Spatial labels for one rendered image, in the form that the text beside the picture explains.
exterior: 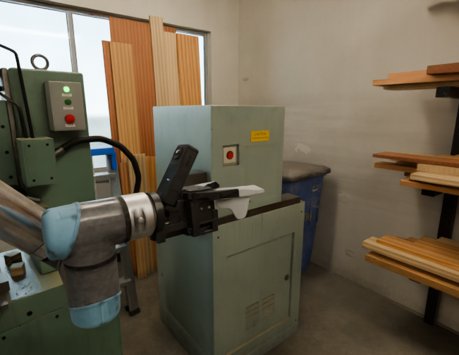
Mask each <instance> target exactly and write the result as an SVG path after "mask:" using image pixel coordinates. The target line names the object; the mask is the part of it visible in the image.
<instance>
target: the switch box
mask: <svg viewBox="0 0 459 355"><path fill-rule="evenodd" d="M64 87H69V89H70V91H69V92H64V91H63V88H64ZM44 88H45V94H46V100H47V110H48V116H49V127H50V130H52V131H70V130H85V129H86V128H85V114H84V108H83V100H82V87H81V83H80V82H59V81H47V82H44ZM62 94H72V96H62ZM67 98H68V99H70V100H71V101H72V104H71V105H70V106H73V109H63V107H64V106H67V105H65V104H64V102H63V101H64V99H67ZM68 114H71V115H73V116H74V117H75V121H74V122H73V123H67V122H66V120H65V117H66V115H68ZM66 124H75V127H66Z"/></svg>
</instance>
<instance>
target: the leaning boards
mask: <svg viewBox="0 0 459 355"><path fill-rule="evenodd" d="M109 30H110V38H111V41H107V40H102V53H103V60H104V74H105V81H106V94H107V101H108V109H109V122H110V129H111V139H113V140H116V141H117V142H120V143H121V144H123V145H124V146H126V147H127V149H128V150H129V151H130V152H131V153H132V154H133V156H134V157H135V158H136V160H137V162H138V165H139V168H140V172H141V178H142V179H141V185H140V192H144V193H147V192H156V191H157V169H156V155H155V143H154V118H153V106H194V105H202V89H201V75H200V48H199V37H197V36H193V35H185V34H181V33H176V28H172V27H165V26H163V18H161V17H157V16H153V15H150V16H149V23H141V22H137V21H132V20H125V19H120V18H113V17H109ZM112 147H113V146H112ZM113 148H114V151H115V152H116V160H117V166H118V174H119V180H120V185H121V194H122V195H127V194H133V191H134V187H135V173H134V170H133V165H132V163H131V162H130V160H129V158H128V157H127V156H126V155H125V154H124V153H123V152H122V151H121V150H120V149H118V148H116V147H113ZM129 245H130V255H131V259H132V265H133V274H134V275H138V279H142V278H145V277H147V274H149V273H153V272H154V271H155V270H154V269H157V245H156V241H152V240H151V239H150V237H143V238H140V239H136V240H133V241H129Z"/></svg>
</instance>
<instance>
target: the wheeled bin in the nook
mask: <svg viewBox="0 0 459 355"><path fill-rule="evenodd" d="M330 172H331V169H330V168H328V167H326V166H321V165H315V164H310V163H300V162H295V161H284V160H283V172H282V190H281V194H286V193H289V194H294V195H297V196H300V197H301V199H300V200H302V201H305V216H304V228H303V241H302V265H301V272H303V271H304V270H306V269H308V268H309V264H310V258H311V254H312V247H313V242H314V234H315V229H316V224H317V219H318V210H319V202H320V196H321V192H322V183H323V179H324V176H325V175H327V174H328V173H330Z"/></svg>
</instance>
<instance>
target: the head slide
mask: <svg viewBox="0 0 459 355"><path fill-rule="evenodd" d="M0 180H1V181H3V182H5V183H6V184H7V185H9V186H10V185H18V186H19V181H18V173H17V168H16V160H15V155H14V150H13V142H12V136H11V129H10V123H9V119H8V110H7V105H6V101H5V100H0Z"/></svg>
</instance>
